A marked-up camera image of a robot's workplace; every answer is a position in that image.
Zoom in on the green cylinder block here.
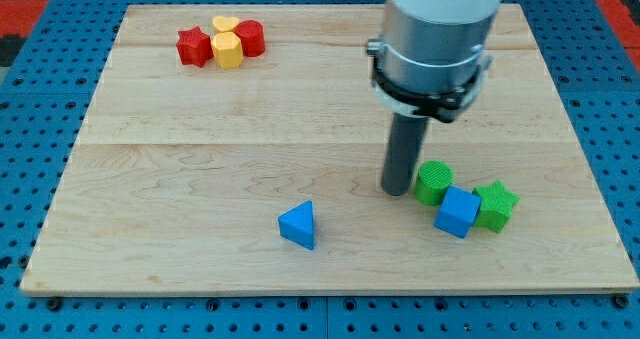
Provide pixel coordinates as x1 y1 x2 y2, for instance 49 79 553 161
414 161 455 206

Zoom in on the green star block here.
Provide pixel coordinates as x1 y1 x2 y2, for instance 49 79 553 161
472 180 520 234

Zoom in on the red star block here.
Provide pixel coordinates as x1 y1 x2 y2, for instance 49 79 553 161
176 26 214 67

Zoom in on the light wooden board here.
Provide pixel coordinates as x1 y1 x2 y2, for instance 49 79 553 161
21 4 639 297

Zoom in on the yellow hexagon block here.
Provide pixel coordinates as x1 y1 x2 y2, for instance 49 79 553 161
211 32 244 69

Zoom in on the red cylinder block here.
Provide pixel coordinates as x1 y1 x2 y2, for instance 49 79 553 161
234 20 266 57

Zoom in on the blue cube block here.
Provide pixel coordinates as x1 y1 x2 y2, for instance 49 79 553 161
434 186 481 239

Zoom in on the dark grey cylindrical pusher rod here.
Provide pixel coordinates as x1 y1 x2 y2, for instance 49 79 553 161
381 114 428 196

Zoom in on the yellow heart block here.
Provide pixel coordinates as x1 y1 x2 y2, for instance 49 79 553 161
211 15 241 33

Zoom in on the blue triangle block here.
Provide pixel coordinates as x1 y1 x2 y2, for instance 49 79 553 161
278 201 315 250

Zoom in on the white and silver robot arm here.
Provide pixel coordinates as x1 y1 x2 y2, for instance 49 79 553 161
366 0 502 123

